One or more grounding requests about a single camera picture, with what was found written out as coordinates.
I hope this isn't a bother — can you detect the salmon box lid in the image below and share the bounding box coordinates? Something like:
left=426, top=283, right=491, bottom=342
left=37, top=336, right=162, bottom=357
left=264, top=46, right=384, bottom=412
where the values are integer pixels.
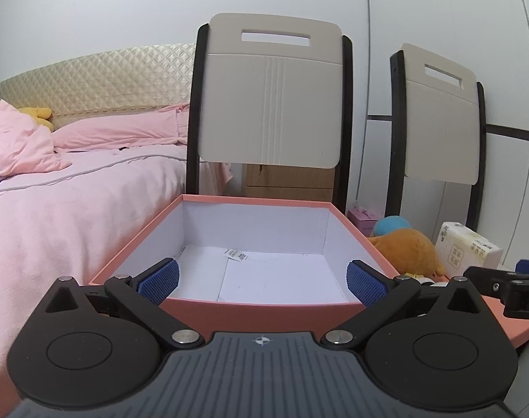
left=436, top=270, right=529, bottom=350

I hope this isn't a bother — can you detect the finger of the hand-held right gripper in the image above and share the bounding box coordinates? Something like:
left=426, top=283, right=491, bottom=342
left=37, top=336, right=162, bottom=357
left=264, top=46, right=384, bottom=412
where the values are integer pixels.
left=462, top=265, right=526, bottom=303

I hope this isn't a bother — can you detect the beige chair with black frame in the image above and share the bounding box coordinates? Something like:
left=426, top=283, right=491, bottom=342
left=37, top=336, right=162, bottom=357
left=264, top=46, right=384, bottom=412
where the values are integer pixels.
left=186, top=13, right=354, bottom=218
left=388, top=44, right=487, bottom=233

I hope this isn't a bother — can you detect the wooden nightstand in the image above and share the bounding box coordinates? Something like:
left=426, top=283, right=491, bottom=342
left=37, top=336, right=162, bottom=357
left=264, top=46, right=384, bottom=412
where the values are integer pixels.
left=245, top=163, right=337, bottom=203

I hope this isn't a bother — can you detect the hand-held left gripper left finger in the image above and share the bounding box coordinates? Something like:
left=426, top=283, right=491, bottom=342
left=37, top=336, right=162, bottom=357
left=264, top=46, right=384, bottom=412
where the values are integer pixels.
left=44, top=258, right=204, bottom=350

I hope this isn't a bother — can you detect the blue plush toy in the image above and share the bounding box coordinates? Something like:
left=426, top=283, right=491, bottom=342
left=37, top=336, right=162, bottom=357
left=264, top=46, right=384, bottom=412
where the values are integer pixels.
left=373, top=215, right=416, bottom=238

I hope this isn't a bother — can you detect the beige quilted headboard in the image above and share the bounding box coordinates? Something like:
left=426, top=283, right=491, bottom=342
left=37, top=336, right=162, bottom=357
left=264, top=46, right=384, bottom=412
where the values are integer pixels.
left=0, top=44, right=198, bottom=119

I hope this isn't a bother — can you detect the orange plush toy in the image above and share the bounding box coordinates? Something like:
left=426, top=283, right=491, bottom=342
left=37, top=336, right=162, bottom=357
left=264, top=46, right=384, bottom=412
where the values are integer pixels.
left=366, top=228, right=446, bottom=280

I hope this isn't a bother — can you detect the white tissue pack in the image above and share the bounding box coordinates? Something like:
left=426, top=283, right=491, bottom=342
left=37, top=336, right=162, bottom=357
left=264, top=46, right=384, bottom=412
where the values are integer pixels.
left=434, top=222, right=504, bottom=271

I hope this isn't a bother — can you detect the pink pillow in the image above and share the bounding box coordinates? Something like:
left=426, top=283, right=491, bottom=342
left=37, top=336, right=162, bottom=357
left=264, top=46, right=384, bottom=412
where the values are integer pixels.
left=53, top=103, right=191, bottom=152

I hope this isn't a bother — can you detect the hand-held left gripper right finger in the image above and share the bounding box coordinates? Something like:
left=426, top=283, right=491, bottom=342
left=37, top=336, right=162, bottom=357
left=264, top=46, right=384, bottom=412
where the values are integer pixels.
left=320, top=260, right=487, bottom=351

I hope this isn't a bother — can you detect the pink duvet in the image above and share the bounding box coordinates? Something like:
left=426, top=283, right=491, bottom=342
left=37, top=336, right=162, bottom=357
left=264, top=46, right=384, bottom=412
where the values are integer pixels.
left=0, top=98, right=74, bottom=180

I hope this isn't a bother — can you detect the salmon storage box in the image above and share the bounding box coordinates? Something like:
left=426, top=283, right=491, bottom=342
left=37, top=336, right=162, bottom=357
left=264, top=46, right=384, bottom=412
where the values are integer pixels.
left=90, top=194, right=400, bottom=340

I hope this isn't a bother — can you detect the yellow plush toy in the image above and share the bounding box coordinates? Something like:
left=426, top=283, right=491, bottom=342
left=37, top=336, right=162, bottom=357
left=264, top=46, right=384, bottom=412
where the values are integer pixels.
left=16, top=106, right=55, bottom=133

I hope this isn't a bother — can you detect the small pink box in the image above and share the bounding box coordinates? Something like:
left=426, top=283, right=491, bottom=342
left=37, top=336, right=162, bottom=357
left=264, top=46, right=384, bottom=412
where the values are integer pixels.
left=347, top=207, right=386, bottom=237

